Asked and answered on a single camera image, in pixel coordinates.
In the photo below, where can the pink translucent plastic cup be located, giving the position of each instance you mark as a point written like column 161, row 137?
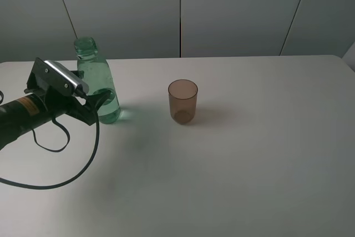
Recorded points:
column 182, row 100

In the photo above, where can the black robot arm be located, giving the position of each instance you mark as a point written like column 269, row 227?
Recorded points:
column 15, row 117

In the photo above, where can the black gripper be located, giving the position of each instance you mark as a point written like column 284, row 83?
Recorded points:
column 52, row 104

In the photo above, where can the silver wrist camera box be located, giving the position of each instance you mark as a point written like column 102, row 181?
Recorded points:
column 47, row 74

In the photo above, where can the green transparent plastic bottle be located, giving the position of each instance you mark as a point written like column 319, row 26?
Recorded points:
column 97, row 75

